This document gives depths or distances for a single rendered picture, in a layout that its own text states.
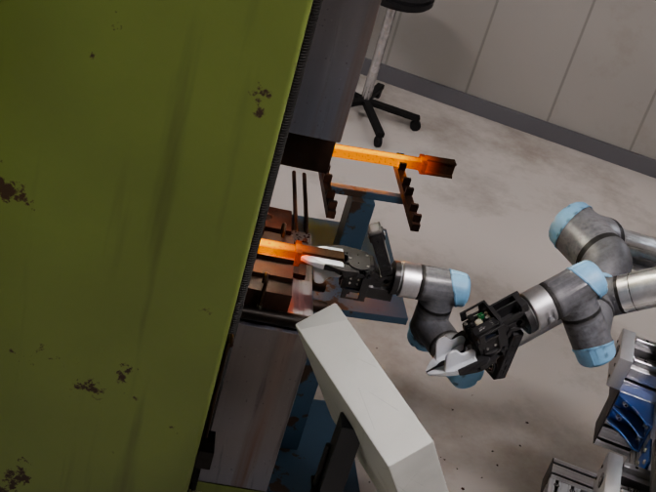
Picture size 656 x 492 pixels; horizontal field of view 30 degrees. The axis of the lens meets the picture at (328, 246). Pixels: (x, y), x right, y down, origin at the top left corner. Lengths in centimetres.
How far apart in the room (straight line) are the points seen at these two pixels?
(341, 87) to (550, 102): 361
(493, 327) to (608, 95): 356
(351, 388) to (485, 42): 382
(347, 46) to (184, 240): 44
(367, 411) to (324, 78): 59
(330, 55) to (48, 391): 77
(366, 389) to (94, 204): 52
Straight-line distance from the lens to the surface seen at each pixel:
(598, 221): 268
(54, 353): 213
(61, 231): 198
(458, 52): 565
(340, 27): 207
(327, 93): 212
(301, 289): 255
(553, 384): 415
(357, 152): 308
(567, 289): 221
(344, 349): 198
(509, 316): 219
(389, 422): 187
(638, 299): 235
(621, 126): 569
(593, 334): 226
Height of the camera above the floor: 237
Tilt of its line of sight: 32 degrees down
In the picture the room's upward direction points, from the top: 17 degrees clockwise
